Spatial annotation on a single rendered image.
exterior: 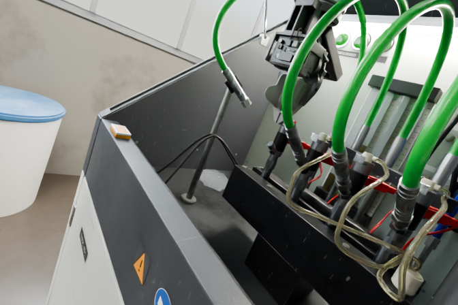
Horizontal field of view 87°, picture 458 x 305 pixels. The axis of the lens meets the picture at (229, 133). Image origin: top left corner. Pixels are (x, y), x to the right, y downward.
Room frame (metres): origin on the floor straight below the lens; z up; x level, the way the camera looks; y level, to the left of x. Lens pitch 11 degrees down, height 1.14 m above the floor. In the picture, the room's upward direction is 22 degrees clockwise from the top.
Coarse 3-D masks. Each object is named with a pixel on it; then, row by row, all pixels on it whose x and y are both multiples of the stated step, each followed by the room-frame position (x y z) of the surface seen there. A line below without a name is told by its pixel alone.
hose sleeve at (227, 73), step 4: (228, 68) 0.52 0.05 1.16; (224, 72) 0.52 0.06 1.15; (228, 72) 0.52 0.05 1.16; (224, 76) 0.53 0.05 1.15; (228, 76) 0.52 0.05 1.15; (232, 76) 0.52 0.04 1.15; (228, 80) 0.52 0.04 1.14; (232, 80) 0.52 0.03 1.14; (236, 80) 0.53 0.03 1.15; (232, 84) 0.53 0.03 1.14; (236, 84) 0.53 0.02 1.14; (232, 88) 0.53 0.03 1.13; (236, 88) 0.53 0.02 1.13; (240, 88) 0.53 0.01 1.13; (236, 92) 0.53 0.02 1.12; (240, 92) 0.53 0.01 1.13; (244, 92) 0.54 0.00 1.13; (240, 96) 0.53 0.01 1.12; (244, 96) 0.54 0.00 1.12; (240, 100) 0.54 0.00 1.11; (244, 100) 0.54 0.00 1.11
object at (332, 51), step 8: (328, 32) 0.45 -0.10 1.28; (328, 40) 0.46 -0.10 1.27; (328, 48) 0.47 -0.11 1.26; (336, 48) 0.48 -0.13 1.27; (328, 56) 0.48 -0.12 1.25; (336, 56) 0.49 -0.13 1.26; (328, 64) 0.49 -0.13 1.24; (336, 64) 0.49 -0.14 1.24; (328, 72) 0.50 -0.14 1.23; (336, 72) 0.50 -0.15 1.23; (336, 80) 0.51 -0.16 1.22
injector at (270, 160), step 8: (280, 128) 0.49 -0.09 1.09; (280, 136) 0.48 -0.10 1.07; (272, 144) 0.47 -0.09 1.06; (280, 144) 0.48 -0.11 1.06; (272, 152) 0.48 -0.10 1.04; (280, 152) 0.48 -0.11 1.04; (272, 160) 0.49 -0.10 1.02; (264, 168) 0.49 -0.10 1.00; (272, 168) 0.49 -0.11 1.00; (264, 176) 0.49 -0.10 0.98
